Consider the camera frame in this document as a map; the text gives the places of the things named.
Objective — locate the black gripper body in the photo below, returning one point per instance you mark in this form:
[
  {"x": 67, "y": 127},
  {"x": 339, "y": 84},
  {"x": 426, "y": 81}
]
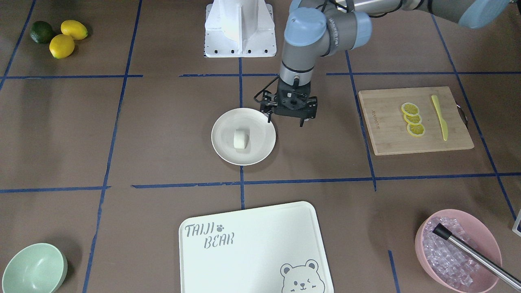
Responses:
[{"x": 266, "y": 103}]

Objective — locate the white round plate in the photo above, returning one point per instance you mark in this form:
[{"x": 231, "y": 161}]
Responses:
[{"x": 261, "y": 142}]

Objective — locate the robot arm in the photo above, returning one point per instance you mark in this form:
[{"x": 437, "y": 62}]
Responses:
[{"x": 317, "y": 28}]

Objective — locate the cream bear tray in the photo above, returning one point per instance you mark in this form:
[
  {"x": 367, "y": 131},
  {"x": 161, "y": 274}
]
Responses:
[{"x": 272, "y": 249}]

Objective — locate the wooden cutting board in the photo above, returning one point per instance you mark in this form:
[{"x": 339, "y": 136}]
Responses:
[{"x": 387, "y": 127}]

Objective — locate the lemon slice far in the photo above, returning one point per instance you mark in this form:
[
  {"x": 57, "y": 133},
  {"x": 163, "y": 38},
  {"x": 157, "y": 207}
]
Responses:
[{"x": 410, "y": 109}]

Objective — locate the lemon slice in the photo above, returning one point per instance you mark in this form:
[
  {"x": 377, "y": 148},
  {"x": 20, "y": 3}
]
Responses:
[
  {"x": 413, "y": 120},
  {"x": 415, "y": 130},
  {"x": 410, "y": 109}
]

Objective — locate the lemon slice middle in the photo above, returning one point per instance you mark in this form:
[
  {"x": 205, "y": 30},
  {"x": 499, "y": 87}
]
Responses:
[{"x": 413, "y": 120}]

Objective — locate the lemon slice near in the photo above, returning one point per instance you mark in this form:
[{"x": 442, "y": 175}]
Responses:
[{"x": 415, "y": 130}]

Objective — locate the yellow plastic knife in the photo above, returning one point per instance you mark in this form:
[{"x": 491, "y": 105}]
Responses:
[{"x": 442, "y": 121}]

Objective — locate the metal black-tipped pestle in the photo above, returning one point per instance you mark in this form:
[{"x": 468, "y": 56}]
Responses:
[{"x": 443, "y": 232}]

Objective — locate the pink bowl with ice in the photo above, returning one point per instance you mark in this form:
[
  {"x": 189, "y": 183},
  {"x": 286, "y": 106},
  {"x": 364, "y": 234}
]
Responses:
[{"x": 447, "y": 264}]

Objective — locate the yellow lemon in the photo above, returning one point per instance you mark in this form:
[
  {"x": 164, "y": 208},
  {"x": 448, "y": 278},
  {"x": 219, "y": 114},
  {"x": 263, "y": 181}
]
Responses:
[
  {"x": 75, "y": 29},
  {"x": 62, "y": 46}
]

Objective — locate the green lime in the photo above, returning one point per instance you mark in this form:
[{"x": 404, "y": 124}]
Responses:
[{"x": 42, "y": 32}]

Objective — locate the mint green bowl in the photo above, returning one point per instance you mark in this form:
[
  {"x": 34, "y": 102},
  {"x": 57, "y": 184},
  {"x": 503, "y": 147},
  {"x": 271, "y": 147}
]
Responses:
[{"x": 38, "y": 268}]

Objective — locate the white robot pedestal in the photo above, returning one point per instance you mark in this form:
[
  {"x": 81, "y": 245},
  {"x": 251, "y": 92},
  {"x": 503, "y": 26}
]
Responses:
[{"x": 239, "y": 28}]

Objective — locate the white wire cup rack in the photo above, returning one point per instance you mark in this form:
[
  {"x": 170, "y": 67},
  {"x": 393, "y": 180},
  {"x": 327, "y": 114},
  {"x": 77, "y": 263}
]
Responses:
[{"x": 516, "y": 228}]

